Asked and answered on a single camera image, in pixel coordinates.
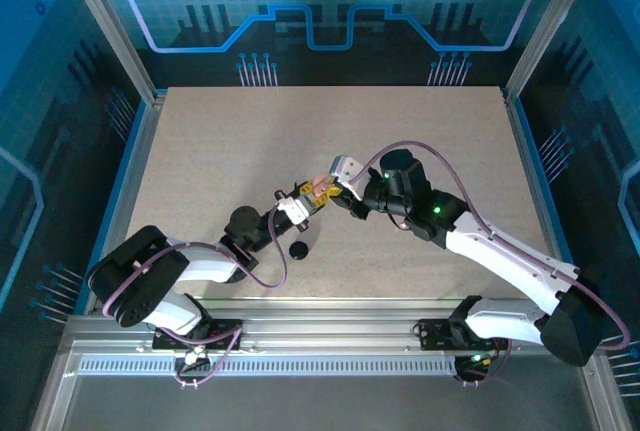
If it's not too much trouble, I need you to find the pink earbud charging case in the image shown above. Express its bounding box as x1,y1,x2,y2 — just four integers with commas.
310,174,335,198

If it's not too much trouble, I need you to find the grey metal plate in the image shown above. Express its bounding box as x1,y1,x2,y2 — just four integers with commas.
59,373,609,431

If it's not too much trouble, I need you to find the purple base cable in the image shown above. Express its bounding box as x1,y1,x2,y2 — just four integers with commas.
452,338,514,388
173,325,245,390

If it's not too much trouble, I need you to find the aluminium side frame rail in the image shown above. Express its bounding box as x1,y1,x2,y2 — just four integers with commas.
502,86,574,265
82,90,169,315

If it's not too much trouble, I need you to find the grey slotted cable duct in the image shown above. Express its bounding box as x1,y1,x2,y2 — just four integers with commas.
77,354,459,378

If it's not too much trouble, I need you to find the aluminium frame post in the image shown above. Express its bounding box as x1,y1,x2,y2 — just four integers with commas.
55,0,167,102
503,0,602,98

